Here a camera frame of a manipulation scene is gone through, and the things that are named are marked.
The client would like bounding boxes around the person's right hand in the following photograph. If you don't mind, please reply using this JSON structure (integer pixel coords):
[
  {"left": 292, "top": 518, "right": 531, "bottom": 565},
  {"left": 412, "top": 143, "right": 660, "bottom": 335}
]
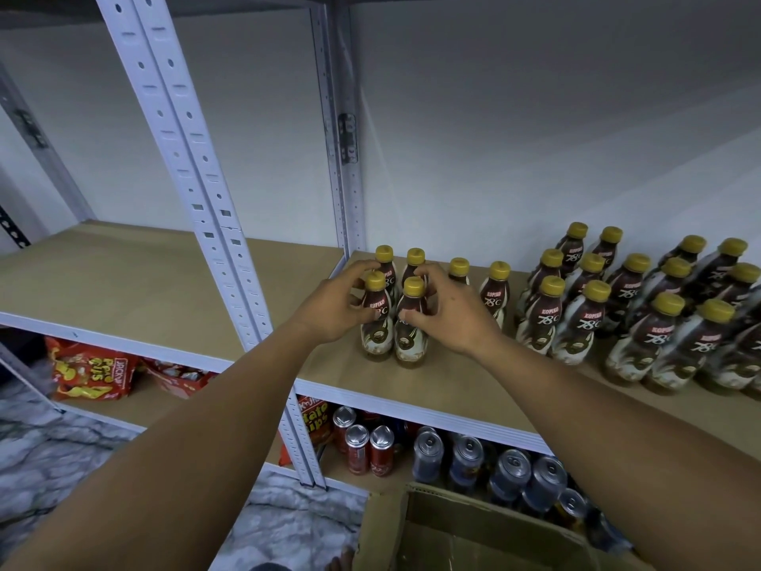
[{"left": 398, "top": 261, "right": 507, "bottom": 360}]

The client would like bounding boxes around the person's left hand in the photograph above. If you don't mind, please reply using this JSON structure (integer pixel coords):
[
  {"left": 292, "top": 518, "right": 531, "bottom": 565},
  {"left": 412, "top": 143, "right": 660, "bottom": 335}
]
[{"left": 289, "top": 258, "right": 384, "bottom": 347}]

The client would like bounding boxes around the coffee bottle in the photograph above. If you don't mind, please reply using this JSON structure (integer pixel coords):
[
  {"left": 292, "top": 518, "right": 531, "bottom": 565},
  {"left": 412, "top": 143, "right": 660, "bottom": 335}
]
[
  {"left": 360, "top": 270, "right": 396, "bottom": 360},
  {"left": 393, "top": 275, "right": 432, "bottom": 369}
]

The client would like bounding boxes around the group of Kopiko coffee bottles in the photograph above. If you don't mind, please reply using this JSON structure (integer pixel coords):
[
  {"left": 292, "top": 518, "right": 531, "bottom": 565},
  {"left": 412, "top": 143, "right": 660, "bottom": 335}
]
[{"left": 373, "top": 220, "right": 761, "bottom": 400}]

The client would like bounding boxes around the white metal shelving rack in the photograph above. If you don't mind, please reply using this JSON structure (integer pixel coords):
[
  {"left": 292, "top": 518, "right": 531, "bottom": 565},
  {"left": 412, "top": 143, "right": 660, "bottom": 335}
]
[{"left": 0, "top": 0, "right": 761, "bottom": 495}]

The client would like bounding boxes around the brown cardboard box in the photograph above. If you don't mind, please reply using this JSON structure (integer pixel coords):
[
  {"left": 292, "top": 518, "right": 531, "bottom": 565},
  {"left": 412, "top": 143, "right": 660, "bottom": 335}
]
[{"left": 354, "top": 481, "right": 656, "bottom": 571}]

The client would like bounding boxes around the person's right forearm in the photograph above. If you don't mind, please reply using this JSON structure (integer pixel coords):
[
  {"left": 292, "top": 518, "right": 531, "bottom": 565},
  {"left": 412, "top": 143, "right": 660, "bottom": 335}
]
[{"left": 476, "top": 329, "right": 761, "bottom": 571}]

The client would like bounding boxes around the person's left forearm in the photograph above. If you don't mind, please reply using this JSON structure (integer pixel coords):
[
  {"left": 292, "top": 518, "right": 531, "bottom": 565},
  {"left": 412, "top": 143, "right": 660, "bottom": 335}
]
[{"left": 0, "top": 324, "right": 328, "bottom": 571}]

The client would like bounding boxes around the large red chips packet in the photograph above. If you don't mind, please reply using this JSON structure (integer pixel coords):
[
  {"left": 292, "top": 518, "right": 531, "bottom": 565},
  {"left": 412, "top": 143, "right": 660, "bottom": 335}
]
[{"left": 279, "top": 394, "right": 335, "bottom": 469}]

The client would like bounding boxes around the row of silver cans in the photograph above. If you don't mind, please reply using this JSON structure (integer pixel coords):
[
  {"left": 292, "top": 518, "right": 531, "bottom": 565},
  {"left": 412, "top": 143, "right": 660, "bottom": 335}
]
[{"left": 329, "top": 404, "right": 637, "bottom": 554}]

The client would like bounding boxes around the red yellow snack packet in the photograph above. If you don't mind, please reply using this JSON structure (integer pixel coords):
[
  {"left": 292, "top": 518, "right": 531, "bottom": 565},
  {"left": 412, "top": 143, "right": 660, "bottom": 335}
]
[{"left": 45, "top": 336, "right": 142, "bottom": 403}]

